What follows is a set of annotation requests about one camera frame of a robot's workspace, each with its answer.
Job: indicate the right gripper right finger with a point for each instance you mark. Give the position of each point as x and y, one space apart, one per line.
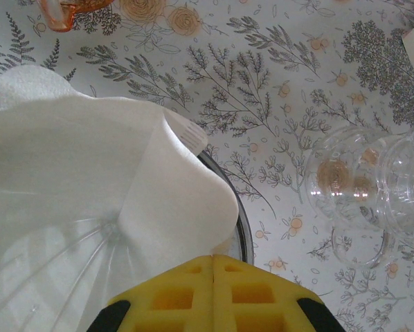
255 301

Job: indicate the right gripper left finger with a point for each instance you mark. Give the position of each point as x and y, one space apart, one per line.
172 301

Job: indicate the clear glass carafe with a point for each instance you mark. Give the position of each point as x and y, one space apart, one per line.
349 180

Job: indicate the white paper coffee filter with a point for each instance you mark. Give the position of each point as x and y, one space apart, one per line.
89 145

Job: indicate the orange translucent cup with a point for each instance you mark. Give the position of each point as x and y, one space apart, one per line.
60 17

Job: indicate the floral patterned tablecloth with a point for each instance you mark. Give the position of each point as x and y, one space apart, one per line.
262 86

